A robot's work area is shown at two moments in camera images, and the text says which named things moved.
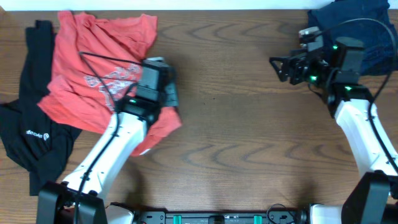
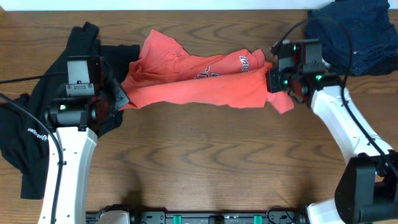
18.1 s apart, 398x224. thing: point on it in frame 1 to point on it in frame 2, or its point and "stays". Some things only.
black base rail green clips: x=162 y=217 stays
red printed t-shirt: x=96 y=65 to x=166 y=76
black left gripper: x=172 y=89 to x=122 y=98
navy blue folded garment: x=369 y=20 stays
